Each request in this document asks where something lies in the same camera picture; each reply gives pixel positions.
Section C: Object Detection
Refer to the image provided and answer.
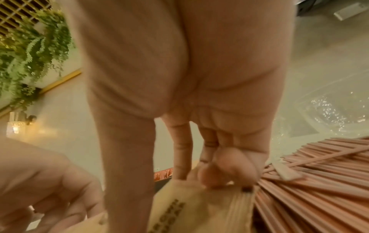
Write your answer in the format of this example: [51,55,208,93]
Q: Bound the person's right hand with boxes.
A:
[60,0,296,233]

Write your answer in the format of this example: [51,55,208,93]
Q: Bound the person's left hand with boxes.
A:
[0,136,109,233]

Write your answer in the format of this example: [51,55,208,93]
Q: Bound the row of red Nescafe sachets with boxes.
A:
[154,168,174,182]

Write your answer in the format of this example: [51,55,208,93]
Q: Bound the square brown sugar packet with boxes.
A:
[146,164,256,233]

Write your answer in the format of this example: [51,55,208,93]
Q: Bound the clear glass cups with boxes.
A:
[271,75,369,160]

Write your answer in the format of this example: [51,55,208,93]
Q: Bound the pile of pink stirrer sticks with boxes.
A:
[250,136,369,233]

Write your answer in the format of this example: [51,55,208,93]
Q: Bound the hanging green plant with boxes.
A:
[0,7,76,112]

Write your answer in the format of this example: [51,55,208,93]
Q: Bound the ceiling vent grille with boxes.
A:
[0,0,53,35]

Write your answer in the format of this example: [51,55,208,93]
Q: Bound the glass wall lamp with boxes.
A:
[7,111,38,138]

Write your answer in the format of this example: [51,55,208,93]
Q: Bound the yellow wall trim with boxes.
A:
[0,69,83,117]

